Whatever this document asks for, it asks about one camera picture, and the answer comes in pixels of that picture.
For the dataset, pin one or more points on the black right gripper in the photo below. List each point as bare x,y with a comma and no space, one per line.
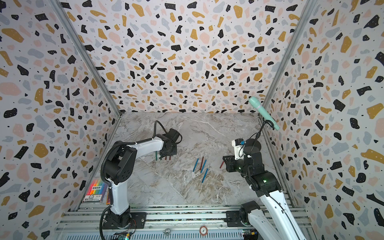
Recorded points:
233,162

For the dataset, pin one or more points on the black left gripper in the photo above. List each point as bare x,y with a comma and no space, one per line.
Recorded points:
166,154

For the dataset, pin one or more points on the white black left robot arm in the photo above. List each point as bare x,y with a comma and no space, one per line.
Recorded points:
118,165

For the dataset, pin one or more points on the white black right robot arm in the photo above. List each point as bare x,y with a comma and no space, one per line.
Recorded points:
247,160

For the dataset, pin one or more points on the black microphone stand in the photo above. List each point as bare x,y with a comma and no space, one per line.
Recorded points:
257,135

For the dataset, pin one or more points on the mint green microphone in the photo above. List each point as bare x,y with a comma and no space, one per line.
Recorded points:
255,103

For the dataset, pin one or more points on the rainbow knife set package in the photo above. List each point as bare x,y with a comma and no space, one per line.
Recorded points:
96,191

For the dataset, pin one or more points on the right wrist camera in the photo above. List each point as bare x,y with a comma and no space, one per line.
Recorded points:
238,145

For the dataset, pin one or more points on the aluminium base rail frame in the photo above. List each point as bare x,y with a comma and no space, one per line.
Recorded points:
159,223

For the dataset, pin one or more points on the aluminium corner post left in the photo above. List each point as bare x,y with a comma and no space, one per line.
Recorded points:
65,21

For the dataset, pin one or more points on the aluminium corner post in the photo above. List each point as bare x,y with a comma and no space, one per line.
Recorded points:
65,21
305,16

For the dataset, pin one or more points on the aluminium corner post right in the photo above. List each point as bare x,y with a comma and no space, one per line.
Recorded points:
305,16

